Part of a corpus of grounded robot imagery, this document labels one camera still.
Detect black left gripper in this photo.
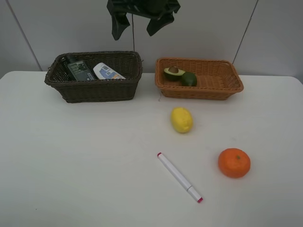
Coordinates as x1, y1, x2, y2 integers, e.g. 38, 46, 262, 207
107, 0, 181, 41

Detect white tube blue cap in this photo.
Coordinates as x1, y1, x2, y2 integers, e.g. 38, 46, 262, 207
93, 62, 125, 80

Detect halved avocado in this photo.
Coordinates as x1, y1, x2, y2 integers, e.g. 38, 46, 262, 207
163, 66, 185, 81

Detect dark green pump bottle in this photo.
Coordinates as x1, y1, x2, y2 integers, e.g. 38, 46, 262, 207
66, 54, 95, 81

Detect green lime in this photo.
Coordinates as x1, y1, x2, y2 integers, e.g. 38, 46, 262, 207
181, 72, 197, 87

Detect yellow lemon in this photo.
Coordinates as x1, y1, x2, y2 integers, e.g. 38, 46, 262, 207
170, 107, 193, 133

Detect orange tangerine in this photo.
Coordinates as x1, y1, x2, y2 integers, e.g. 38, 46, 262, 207
218, 148, 251, 178

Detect white marker pink caps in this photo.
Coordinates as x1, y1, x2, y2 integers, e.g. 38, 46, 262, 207
157, 152, 203, 203

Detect dark brown wicker basket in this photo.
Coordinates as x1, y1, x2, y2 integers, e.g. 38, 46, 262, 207
45, 51, 143, 103

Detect orange wicker basket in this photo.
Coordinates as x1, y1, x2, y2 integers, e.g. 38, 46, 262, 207
155, 58, 244, 100

